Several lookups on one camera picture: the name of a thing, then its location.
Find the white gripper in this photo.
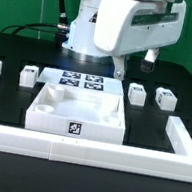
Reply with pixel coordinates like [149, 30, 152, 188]
[93, 0, 186, 80]

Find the white square tabletop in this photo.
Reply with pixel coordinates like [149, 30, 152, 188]
[25, 83, 125, 145]

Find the white L-shaped fence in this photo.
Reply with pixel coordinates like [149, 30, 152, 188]
[0, 116, 192, 183]

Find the black cable bundle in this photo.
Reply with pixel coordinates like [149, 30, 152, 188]
[0, 14, 71, 45]

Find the white marker base plate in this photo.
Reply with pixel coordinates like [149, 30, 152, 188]
[38, 67, 124, 95]

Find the white thin cable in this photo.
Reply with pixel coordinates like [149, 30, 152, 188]
[34, 0, 47, 40]

